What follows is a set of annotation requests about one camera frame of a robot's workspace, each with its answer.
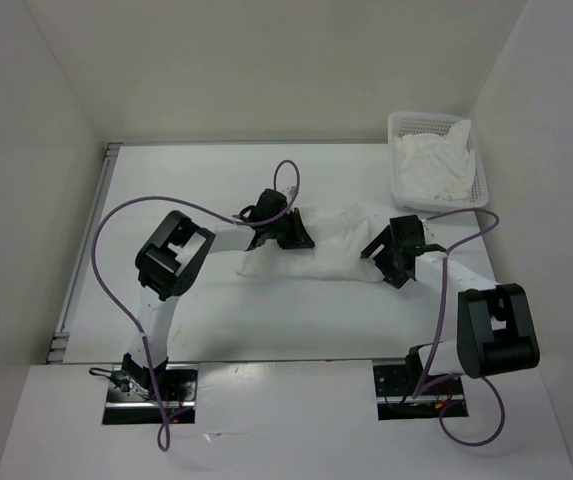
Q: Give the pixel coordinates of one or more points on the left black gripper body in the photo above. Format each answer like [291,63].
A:
[273,229]

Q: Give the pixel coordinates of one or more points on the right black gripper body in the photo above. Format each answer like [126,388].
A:
[387,263]

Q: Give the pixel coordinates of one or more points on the white pleated skirt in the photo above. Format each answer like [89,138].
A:
[339,233]

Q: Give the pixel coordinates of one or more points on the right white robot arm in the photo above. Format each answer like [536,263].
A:
[483,328]

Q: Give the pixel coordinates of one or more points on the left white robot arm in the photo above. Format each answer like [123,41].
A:
[169,263]

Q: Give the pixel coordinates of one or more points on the white skirts in basket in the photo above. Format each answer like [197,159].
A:
[436,167]

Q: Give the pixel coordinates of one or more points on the white perforated plastic basket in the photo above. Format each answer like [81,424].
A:
[402,123]

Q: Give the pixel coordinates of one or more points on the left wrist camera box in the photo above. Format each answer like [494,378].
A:
[290,192]

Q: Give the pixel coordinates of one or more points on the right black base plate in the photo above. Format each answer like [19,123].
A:
[394,384]

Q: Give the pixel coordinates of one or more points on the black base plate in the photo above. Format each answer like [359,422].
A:
[394,384]
[126,405]

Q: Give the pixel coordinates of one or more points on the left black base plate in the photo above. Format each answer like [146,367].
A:
[126,405]

